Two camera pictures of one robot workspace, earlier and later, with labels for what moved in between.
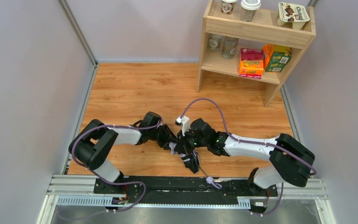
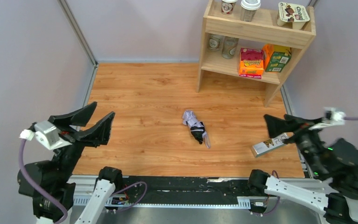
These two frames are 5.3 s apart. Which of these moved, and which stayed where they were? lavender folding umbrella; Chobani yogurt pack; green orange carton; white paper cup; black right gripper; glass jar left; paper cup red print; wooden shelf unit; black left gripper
Moved: black left gripper; black right gripper; lavender folding umbrella
Stayed: wooden shelf unit; paper cup red print; green orange carton; Chobani yogurt pack; glass jar left; white paper cup
